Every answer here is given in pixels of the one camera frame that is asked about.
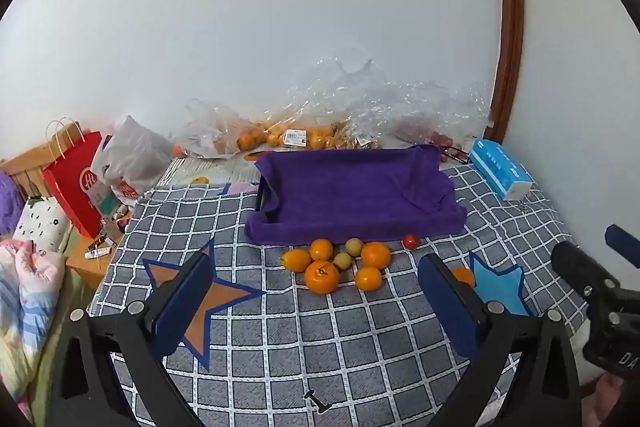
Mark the grey plastic bag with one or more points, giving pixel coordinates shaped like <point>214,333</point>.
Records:
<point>130,152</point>

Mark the wooden nightstand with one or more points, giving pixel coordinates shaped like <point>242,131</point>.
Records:
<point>95,262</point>

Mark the pastel striped quilt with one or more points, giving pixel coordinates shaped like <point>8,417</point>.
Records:
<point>25,307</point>

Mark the purple plush cloth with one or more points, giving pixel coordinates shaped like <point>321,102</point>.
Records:
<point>7,202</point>

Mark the grey checked star blanket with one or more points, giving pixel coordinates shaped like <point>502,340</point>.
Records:
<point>320,332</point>

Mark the small yellow-green fruit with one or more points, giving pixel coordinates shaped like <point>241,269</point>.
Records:
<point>342,261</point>
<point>354,247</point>

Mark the clear bag of yellow fruits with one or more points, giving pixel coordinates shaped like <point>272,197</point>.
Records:
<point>360,127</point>

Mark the black-framed eyeglasses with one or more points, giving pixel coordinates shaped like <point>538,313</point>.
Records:
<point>455,153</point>

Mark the white dotted pillow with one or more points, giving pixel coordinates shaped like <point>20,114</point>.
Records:
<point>42,222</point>

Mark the person's right hand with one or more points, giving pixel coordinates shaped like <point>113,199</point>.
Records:
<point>605,399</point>

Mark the dark orange with stem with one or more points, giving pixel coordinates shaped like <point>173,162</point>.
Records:
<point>321,277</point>

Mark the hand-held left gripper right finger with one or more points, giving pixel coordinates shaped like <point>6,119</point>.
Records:
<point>450,307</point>

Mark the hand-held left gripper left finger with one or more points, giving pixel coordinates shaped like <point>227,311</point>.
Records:
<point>185,302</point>

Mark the brown wooden door frame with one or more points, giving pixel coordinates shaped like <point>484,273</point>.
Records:
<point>510,22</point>

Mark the clear bag of oranges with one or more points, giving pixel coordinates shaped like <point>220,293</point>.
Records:
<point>280,137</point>

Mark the clear bag of cherry tomatoes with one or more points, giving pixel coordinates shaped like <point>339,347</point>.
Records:
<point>440,117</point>

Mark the small round orange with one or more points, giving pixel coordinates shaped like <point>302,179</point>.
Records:
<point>463,276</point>
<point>321,249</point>
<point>368,278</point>

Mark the wooden headboard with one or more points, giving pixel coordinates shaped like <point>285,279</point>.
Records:
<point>25,167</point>

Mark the small red tomato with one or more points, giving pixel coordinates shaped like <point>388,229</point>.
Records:
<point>410,241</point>

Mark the red paper bag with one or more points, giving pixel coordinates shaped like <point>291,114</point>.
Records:
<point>70,187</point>

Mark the purple towel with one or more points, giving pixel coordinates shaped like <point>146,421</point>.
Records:
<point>350,197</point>

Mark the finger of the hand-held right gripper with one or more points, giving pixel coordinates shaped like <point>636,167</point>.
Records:
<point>580,264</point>
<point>622,244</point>

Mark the large round orange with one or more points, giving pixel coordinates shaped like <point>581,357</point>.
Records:
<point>375,255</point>

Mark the crumpled clear plastic bag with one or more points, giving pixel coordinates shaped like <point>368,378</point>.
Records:
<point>212,129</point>

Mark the small oval orange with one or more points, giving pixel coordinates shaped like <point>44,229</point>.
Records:
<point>295,259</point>

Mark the blue white tissue pack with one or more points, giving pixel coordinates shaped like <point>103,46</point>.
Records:
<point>501,174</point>

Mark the white red printed plastic bag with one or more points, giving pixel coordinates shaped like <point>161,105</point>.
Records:
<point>125,193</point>

